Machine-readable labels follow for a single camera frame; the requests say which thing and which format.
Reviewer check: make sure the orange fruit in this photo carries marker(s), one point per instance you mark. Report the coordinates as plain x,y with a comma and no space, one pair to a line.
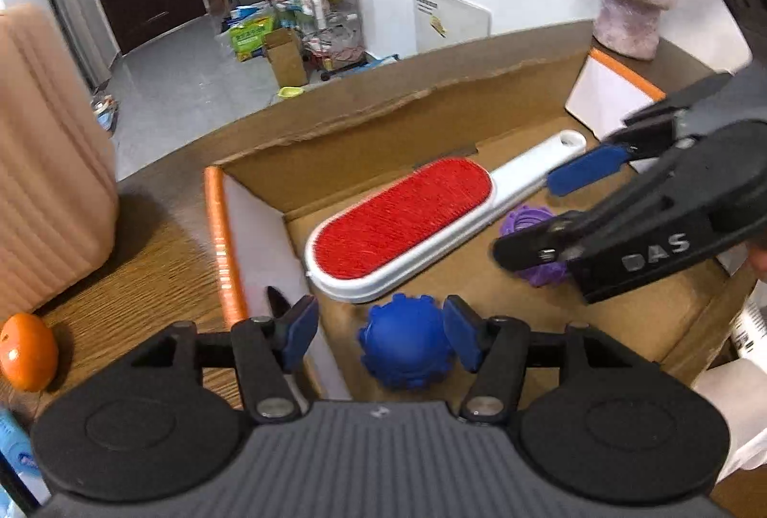
27,353

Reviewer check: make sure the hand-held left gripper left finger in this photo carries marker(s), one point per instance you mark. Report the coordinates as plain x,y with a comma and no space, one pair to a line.
299,338

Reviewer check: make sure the orange printed cardboard box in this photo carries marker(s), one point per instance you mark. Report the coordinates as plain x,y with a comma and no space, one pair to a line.
599,326

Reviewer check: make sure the metal rolling cart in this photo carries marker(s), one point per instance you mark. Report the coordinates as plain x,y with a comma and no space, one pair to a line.
329,8

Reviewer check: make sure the small brown cardboard box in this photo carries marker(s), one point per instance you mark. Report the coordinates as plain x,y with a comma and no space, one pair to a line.
286,59

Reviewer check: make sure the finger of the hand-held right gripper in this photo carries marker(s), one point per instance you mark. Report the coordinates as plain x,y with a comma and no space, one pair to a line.
584,167
527,251

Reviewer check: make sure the yellow-green bowl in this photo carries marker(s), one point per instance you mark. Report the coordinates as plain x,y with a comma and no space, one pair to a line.
290,92

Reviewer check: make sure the light blue packet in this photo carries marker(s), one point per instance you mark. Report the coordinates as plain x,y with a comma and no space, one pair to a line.
15,443

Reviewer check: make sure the red and white lint brush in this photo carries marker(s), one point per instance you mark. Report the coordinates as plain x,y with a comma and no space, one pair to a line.
401,218

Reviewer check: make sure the blue spiky ball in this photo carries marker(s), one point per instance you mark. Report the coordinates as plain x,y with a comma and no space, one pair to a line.
401,341

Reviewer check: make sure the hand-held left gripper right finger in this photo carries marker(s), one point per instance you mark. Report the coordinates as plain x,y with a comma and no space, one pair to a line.
461,335

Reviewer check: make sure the white labelled packet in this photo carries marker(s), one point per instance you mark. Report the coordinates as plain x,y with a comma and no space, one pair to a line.
752,329

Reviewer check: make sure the white paper roll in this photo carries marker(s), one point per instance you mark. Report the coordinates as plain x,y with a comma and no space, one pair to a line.
740,404

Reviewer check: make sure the green bag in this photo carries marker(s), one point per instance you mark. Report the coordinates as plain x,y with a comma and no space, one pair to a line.
251,39

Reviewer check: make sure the beige suitcase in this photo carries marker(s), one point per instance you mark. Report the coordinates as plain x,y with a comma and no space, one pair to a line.
42,158

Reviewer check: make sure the purple spiky ball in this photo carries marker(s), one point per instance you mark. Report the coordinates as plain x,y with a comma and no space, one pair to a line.
527,219

